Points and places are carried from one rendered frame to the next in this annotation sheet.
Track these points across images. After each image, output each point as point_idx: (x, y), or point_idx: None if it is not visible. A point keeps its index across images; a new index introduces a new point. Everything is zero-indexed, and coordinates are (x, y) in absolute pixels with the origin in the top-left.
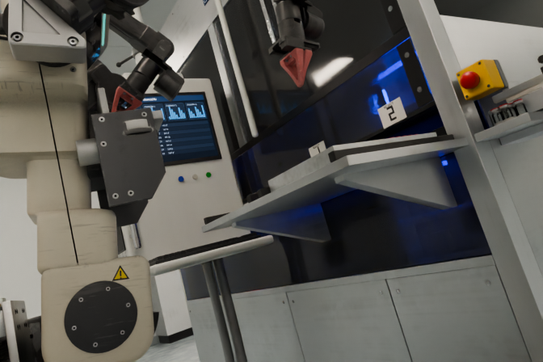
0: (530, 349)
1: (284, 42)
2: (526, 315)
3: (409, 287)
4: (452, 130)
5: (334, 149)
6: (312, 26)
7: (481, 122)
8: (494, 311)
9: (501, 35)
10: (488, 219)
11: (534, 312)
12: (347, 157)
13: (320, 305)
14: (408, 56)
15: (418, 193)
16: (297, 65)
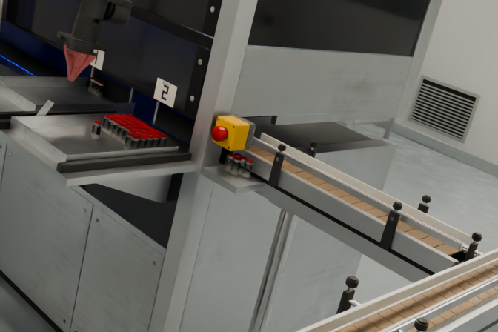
0: (153, 316)
1: (70, 44)
2: (162, 297)
3: (106, 224)
4: (193, 150)
5: (67, 158)
6: (113, 19)
7: (223, 152)
8: (147, 281)
9: (307, 66)
10: (177, 227)
11: (167, 299)
12: (68, 180)
13: (32, 177)
14: (200, 64)
15: (133, 190)
16: (75, 65)
